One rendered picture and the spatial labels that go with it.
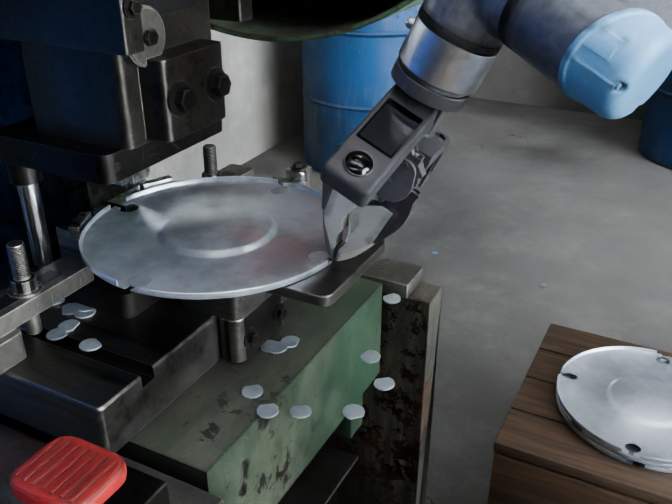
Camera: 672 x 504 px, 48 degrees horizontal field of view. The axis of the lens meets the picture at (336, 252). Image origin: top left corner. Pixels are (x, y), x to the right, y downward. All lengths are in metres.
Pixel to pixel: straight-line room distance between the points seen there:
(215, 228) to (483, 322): 1.40
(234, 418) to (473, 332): 1.38
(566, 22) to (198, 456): 0.49
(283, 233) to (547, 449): 0.59
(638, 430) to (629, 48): 0.81
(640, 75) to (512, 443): 0.76
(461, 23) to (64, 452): 0.44
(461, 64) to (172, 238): 0.36
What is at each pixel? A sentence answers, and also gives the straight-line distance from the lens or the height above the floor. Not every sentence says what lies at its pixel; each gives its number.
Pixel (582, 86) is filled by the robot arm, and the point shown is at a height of 1.00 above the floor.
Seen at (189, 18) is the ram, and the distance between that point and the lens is 0.81.
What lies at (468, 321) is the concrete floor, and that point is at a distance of 2.13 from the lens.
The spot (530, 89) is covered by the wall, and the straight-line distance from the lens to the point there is 4.13.
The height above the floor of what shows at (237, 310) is 0.72.
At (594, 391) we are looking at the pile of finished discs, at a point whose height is 0.37.
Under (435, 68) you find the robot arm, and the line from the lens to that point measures 0.63.
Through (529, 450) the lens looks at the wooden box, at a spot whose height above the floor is 0.35.
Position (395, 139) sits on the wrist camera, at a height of 0.94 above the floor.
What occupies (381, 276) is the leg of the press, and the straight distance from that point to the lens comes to 1.01.
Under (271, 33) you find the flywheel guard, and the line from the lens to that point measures 1.08.
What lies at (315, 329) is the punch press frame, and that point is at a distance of 0.90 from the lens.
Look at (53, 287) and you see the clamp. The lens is 0.82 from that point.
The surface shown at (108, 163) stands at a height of 0.88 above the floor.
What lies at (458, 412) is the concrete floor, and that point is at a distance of 1.81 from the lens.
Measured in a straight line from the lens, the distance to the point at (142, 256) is 0.79.
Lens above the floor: 1.14
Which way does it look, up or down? 28 degrees down
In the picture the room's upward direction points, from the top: straight up
